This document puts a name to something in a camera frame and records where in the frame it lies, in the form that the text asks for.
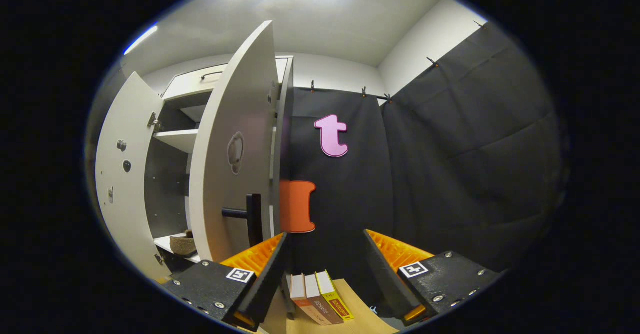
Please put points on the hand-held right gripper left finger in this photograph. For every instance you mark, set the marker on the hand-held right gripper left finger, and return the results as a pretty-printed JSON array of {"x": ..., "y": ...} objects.
[{"x": 267, "y": 284}]

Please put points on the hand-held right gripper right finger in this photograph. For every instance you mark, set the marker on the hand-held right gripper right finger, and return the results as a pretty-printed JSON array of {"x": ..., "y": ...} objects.
[{"x": 385, "y": 279}]

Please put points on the brown fuzzy shoe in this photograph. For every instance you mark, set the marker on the brown fuzzy shoe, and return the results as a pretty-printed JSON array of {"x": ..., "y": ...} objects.
[{"x": 182, "y": 244}]

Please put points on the white cabinet door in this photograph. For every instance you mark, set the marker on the white cabinet door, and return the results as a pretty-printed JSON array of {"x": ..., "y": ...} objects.
[
  {"x": 125, "y": 214},
  {"x": 220, "y": 113}
]

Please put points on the white shoe cabinet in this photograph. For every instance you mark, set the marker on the white shoe cabinet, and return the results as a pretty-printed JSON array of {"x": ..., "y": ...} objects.
[{"x": 175, "y": 138}]

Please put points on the orange and white book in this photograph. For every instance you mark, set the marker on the orange and white book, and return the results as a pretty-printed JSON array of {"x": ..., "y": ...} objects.
[{"x": 300, "y": 299}]

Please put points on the brown and white book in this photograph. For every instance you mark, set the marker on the brown and white book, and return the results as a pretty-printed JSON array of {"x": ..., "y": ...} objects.
[{"x": 317, "y": 301}]

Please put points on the black backdrop cloth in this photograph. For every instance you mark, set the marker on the black backdrop cloth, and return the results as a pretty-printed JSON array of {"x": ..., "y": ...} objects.
[{"x": 450, "y": 174}]

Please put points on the ceiling strip light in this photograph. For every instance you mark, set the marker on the ceiling strip light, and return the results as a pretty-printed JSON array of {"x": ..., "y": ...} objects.
[{"x": 141, "y": 38}]

